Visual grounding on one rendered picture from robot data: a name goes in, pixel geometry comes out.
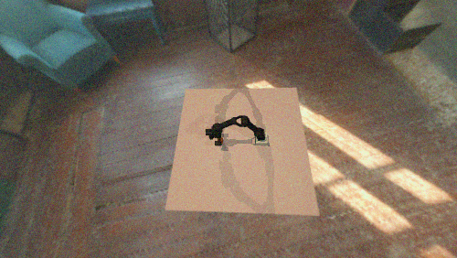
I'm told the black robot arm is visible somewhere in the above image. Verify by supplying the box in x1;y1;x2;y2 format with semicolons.
206;115;265;141

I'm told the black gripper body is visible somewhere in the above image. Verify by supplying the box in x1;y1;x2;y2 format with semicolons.
215;134;222;145

